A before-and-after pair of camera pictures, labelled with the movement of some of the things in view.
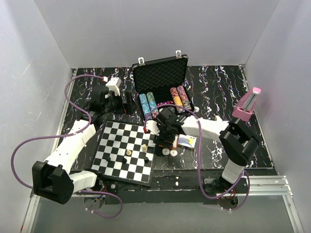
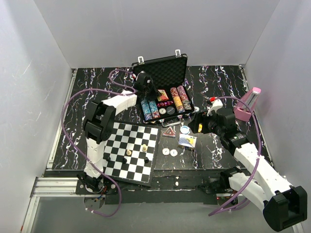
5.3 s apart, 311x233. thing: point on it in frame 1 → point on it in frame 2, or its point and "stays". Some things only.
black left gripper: [129, 108] → [155, 93]
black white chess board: [126, 151] stays
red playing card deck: [175, 142] → [164, 97]
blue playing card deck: [187, 141] stays
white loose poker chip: [165, 151] stays
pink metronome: [246, 105] stays
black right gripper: [161, 126] → [199, 118]
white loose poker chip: [173, 153] stays
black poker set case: [163, 83] stays
